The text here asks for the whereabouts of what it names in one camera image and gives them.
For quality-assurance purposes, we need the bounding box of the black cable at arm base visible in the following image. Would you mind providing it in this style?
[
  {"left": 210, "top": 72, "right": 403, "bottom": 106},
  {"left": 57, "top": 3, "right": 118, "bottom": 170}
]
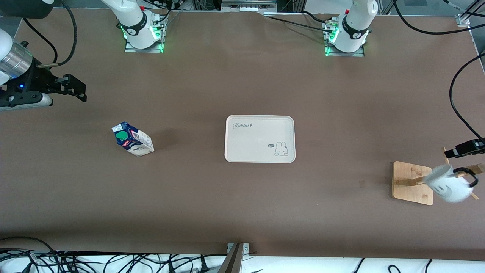
[{"left": 152, "top": 0, "right": 183, "bottom": 24}]

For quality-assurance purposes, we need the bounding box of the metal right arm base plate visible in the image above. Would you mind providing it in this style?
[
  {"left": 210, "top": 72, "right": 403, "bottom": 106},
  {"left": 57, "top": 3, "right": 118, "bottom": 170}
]
[{"left": 125, "top": 41, "right": 164, "bottom": 53}]

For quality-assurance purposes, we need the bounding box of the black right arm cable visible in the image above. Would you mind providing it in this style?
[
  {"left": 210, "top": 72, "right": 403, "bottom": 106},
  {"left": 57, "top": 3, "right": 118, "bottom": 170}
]
[
  {"left": 56, "top": 0, "right": 78, "bottom": 67},
  {"left": 23, "top": 17, "right": 59, "bottom": 65}
]

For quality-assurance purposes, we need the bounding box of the black cable on table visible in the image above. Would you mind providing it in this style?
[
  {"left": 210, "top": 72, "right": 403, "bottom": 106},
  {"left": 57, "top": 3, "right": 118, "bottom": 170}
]
[
  {"left": 261, "top": 13, "right": 336, "bottom": 34},
  {"left": 301, "top": 11, "right": 340, "bottom": 25}
]

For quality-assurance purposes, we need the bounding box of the black cable along table edge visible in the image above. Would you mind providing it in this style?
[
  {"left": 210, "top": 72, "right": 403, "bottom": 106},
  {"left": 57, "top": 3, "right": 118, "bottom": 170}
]
[{"left": 0, "top": 237, "right": 57, "bottom": 254}]

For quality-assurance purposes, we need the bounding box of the cream rabbit print tray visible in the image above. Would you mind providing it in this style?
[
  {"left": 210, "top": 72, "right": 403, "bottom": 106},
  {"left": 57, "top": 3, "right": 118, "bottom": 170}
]
[{"left": 224, "top": 115, "right": 296, "bottom": 163}]

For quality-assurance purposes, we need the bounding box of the aluminium camera bracket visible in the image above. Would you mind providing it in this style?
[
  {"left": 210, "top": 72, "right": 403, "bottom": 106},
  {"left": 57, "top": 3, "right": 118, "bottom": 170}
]
[{"left": 218, "top": 242, "right": 250, "bottom": 273}]

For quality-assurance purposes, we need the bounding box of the wooden cup rack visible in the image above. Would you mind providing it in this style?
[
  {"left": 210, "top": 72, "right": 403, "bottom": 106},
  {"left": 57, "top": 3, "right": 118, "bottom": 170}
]
[{"left": 392, "top": 147, "right": 485, "bottom": 206}]

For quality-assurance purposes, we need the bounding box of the grey power strip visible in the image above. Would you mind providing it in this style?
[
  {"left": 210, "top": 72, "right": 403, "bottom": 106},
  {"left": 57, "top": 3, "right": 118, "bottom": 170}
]
[{"left": 221, "top": 0, "right": 278, "bottom": 13}]

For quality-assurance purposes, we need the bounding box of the black overhead cable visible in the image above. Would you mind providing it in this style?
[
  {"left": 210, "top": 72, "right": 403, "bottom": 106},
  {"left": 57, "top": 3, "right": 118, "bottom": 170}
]
[{"left": 393, "top": 0, "right": 472, "bottom": 35}]

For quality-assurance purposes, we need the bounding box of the blue milk carton green cap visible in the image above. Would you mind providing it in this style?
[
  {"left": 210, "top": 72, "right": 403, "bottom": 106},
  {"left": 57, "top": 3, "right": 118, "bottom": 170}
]
[{"left": 111, "top": 122, "right": 155, "bottom": 157}]

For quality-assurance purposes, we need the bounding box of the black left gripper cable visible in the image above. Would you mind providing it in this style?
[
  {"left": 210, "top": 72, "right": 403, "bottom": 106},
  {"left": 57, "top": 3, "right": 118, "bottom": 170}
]
[{"left": 449, "top": 54, "right": 485, "bottom": 141}]

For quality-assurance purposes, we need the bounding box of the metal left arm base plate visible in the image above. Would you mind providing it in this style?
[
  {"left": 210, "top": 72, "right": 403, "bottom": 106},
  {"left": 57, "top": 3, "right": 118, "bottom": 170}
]
[{"left": 325, "top": 45, "right": 365, "bottom": 57}]

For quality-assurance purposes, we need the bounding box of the white mug black handle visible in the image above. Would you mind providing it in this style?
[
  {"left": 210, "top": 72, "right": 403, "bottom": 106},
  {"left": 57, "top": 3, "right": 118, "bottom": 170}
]
[{"left": 424, "top": 164, "right": 479, "bottom": 204}]

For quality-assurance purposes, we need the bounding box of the tangle of black cables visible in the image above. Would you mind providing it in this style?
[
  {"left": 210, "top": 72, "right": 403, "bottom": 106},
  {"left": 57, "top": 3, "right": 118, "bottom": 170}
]
[{"left": 0, "top": 248, "right": 228, "bottom": 273}]

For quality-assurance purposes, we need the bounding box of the aluminium frame profile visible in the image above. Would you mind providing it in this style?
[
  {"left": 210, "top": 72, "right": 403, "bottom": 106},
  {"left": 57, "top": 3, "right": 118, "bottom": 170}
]
[{"left": 457, "top": 0, "right": 485, "bottom": 72}]

